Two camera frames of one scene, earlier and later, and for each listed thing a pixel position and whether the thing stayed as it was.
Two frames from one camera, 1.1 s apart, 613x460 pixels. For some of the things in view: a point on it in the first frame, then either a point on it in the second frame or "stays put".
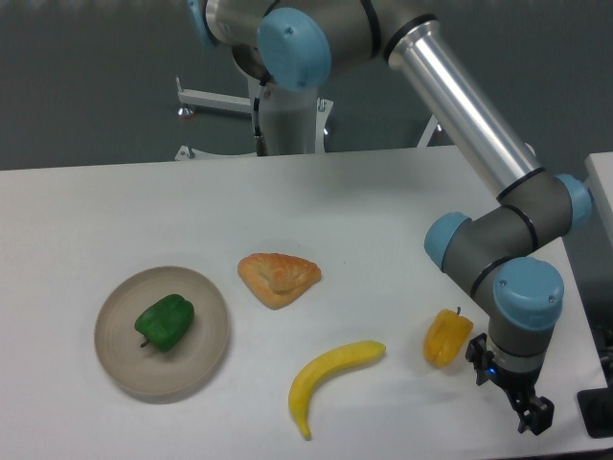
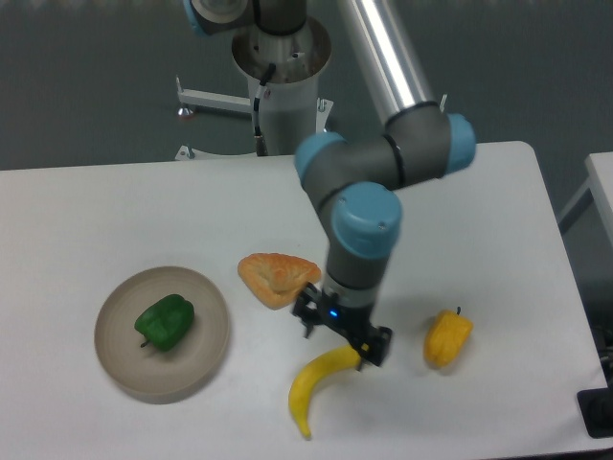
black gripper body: (520, 386) -> (354, 323)
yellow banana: (309, 376) stays put
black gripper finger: (477, 355) -> (306, 308)
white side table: (599, 175) stays put
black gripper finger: (537, 417) -> (377, 346)
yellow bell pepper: (447, 334) stays put
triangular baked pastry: (278, 278) stays put
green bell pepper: (166, 322) stays put
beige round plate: (147, 370) stays put
